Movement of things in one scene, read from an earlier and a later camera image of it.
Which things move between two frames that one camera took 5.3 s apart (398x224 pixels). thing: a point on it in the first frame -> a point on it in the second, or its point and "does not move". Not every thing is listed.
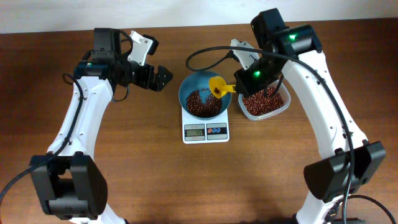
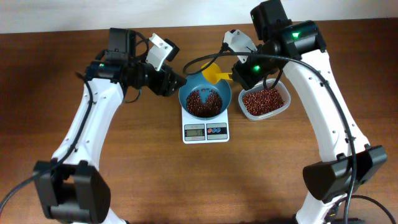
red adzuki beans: x=253 y=105 does not move
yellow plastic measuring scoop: x=218 y=87 -> x=213 y=74
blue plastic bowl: x=199 y=81 does not move
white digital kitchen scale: x=198 y=131 does not move
